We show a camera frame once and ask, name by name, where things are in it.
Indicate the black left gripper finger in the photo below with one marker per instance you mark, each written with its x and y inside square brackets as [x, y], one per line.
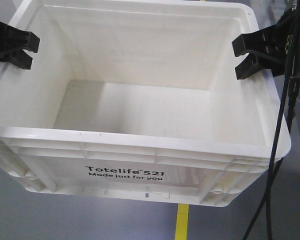
[12, 39]
[16, 57]

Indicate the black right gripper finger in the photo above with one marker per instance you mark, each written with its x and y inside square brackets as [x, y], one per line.
[254, 63]
[268, 43]

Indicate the white plastic Totelife crate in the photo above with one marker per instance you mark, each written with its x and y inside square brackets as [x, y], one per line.
[138, 100]

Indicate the yellow floor tape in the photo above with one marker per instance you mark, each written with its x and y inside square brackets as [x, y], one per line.
[182, 221]

